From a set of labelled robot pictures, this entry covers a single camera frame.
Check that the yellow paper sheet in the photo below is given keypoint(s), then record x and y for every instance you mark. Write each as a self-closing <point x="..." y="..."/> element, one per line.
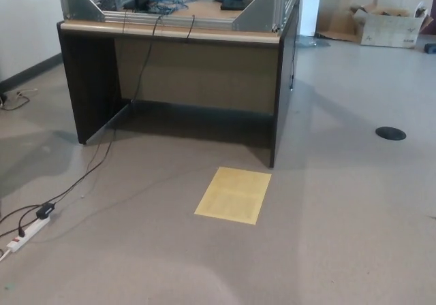
<point x="233" y="195"/>

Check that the dark wooden desk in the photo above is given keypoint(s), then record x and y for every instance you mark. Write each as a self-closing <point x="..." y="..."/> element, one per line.
<point x="85" y="90"/>

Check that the flattened cardboard sheet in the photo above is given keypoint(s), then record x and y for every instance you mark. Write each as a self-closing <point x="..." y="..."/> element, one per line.
<point x="335" y="26"/>

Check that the black round floor cover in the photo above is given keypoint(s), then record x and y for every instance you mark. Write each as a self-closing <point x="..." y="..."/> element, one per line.
<point x="390" y="133"/>

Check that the black power adapter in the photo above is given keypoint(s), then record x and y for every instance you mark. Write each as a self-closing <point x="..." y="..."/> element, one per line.
<point x="45" y="209"/>

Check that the open cardboard box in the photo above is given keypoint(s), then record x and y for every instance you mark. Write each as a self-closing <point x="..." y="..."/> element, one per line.
<point x="388" y="29"/>

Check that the white power strip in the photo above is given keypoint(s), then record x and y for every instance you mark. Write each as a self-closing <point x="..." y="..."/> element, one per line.
<point x="29" y="231"/>

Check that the dark blue small object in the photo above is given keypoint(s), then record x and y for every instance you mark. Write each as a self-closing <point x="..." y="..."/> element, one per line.
<point x="431" y="48"/>

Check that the aluminium extrusion frame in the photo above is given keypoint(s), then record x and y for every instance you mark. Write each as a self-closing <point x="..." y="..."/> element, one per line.
<point x="85" y="3"/>

